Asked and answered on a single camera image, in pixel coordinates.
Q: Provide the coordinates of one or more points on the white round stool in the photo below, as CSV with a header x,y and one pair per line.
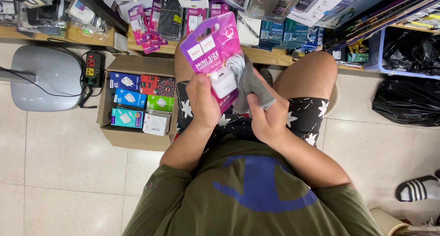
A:
x,y
332,98

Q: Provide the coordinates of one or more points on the black white-patterned shorts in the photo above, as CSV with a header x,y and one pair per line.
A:
x,y
306,115

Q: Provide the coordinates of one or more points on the person's left hand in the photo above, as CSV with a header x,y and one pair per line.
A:
x,y
202,107

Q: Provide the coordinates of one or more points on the grey plastic stool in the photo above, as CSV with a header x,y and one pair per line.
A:
x,y
48,77

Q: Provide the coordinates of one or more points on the white phone accessory box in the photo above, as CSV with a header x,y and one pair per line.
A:
x,y
318,5

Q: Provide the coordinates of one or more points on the person's right hand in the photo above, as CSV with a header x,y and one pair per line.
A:
x,y
271,122

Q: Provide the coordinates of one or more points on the row of purple packets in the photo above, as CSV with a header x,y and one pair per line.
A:
x,y
139,26

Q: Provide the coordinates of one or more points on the black power strip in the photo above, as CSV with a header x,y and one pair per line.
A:
x,y
93,69

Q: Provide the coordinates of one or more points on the beige plastic stool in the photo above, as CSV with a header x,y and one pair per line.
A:
x,y
388,222

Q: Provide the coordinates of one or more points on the purple charger blister pack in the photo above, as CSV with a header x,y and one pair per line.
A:
x,y
213,50

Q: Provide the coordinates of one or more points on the teal charger box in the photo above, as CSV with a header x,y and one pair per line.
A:
x,y
126,118

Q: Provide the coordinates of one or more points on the heap of flat screen packets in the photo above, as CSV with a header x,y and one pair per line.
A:
x,y
388,15

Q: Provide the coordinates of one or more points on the black phone case packet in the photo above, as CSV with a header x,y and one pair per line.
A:
x,y
170,17

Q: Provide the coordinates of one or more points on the olive green t-shirt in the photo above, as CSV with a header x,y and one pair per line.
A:
x,y
240,194

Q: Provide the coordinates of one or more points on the green charger box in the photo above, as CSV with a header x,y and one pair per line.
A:
x,y
160,103

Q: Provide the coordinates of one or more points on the black bag in basket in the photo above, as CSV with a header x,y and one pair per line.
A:
x,y
412,52

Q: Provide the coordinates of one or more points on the grey cloth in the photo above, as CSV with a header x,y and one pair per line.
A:
x,y
252,84

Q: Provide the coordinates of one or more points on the black white striped sandal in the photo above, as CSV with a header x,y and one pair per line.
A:
x,y
412,187

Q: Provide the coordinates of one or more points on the white charger box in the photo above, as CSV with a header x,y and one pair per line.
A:
x,y
155,124

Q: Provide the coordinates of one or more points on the person's right leg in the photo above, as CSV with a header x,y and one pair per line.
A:
x,y
306,74

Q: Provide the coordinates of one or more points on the light blue charger box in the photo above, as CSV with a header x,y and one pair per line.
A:
x,y
130,98

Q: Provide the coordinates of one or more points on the grey hanging phone packets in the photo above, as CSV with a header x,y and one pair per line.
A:
x,y
264,2

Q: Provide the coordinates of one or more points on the dark blue charger box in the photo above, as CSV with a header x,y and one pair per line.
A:
x,y
124,81

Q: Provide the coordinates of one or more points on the black plastic rubbish bag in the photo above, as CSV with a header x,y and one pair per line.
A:
x,y
409,101

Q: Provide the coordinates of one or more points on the heap of bagged accessories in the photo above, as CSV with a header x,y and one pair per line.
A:
x,y
44,12

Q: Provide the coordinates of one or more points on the stack of blue cover boxes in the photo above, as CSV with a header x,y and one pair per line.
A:
x,y
292,33

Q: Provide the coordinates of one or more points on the brown cardboard carton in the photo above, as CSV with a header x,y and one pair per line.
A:
x,y
137,139

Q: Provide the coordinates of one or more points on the wooden shelf board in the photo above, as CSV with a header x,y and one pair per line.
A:
x,y
268,55

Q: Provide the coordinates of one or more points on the blue plastic basket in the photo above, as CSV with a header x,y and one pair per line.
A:
x,y
374,53

